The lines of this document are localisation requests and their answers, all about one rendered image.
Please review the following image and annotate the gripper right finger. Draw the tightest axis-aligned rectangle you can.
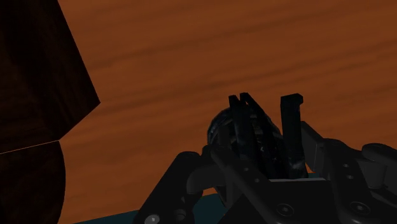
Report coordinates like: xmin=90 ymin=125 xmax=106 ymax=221
xmin=280 ymin=93 xmax=397 ymax=224

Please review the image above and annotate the dark wooden robot stand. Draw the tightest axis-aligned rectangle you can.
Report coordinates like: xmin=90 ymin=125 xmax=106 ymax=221
xmin=0 ymin=0 xmax=101 ymax=224

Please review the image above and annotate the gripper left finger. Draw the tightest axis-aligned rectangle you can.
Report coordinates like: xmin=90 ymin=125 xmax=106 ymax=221
xmin=133 ymin=92 xmax=281 ymax=224

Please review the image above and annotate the dark glossy round object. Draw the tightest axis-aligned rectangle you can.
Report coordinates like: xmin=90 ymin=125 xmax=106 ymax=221
xmin=207 ymin=106 xmax=309 ymax=181

